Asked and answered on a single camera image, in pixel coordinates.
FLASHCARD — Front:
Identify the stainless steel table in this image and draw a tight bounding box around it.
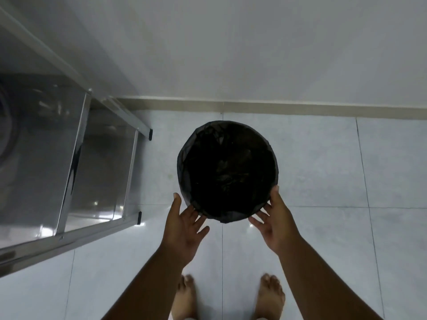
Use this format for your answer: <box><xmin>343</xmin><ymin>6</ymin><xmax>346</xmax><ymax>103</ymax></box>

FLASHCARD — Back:
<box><xmin>0</xmin><ymin>6</ymin><xmax>153</xmax><ymax>278</ymax></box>

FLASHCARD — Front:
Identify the person's left foot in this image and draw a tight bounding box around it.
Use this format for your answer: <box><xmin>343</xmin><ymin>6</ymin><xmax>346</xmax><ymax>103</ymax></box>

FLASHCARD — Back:
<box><xmin>171</xmin><ymin>274</ymin><xmax>198</xmax><ymax>320</ymax></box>

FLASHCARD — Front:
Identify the person's left forearm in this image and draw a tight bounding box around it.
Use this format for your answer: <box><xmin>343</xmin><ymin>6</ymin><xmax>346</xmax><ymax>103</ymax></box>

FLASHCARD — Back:
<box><xmin>102</xmin><ymin>246</ymin><xmax>185</xmax><ymax>320</ymax></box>

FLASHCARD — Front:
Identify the person's right forearm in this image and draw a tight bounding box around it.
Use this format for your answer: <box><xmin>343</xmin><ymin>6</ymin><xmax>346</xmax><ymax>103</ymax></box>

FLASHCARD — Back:
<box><xmin>278</xmin><ymin>236</ymin><xmax>384</xmax><ymax>320</ymax></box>

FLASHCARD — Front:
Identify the person's foot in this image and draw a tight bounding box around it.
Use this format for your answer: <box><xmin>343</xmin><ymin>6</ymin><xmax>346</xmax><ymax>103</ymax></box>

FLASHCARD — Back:
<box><xmin>171</xmin><ymin>274</ymin><xmax>198</xmax><ymax>320</ymax></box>
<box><xmin>255</xmin><ymin>273</ymin><xmax>286</xmax><ymax>320</ymax></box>

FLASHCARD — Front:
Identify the person's right foot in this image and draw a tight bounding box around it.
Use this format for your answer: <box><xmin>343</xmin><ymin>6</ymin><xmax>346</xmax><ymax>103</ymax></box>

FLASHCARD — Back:
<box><xmin>255</xmin><ymin>273</ymin><xmax>286</xmax><ymax>320</ymax></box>

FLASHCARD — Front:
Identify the person's right hand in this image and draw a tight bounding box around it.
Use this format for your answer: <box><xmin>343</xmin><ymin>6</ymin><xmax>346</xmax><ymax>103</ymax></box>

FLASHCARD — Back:
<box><xmin>248</xmin><ymin>185</ymin><xmax>302</xmax><ymax>256</ymax></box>

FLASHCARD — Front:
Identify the round bin with black bag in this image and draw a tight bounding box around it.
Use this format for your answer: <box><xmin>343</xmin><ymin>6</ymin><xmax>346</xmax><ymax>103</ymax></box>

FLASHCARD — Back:
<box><xmin>177</xmin><ymin>120</ymin><xmax>279</xmax><ymax>224</ymax></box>

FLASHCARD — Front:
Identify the person's left hand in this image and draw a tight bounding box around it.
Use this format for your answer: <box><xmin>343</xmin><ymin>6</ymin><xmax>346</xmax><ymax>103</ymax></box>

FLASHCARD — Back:
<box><xmin>161</xmin><ymin>192</ymin><xmax>210</xmax><ymax>264</ymax></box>

